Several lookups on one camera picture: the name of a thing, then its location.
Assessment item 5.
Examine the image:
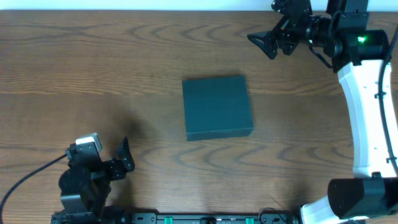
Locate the dark green box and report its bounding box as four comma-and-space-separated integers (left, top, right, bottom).
182, 75, 254, 141

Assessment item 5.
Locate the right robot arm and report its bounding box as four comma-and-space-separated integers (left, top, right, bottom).
248, 0, 397, 223

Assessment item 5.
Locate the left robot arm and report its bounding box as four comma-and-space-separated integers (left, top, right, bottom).
51, 133, 135, 224

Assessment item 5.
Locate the black mounting rail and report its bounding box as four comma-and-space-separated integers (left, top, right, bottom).
50, 212, 301, 224

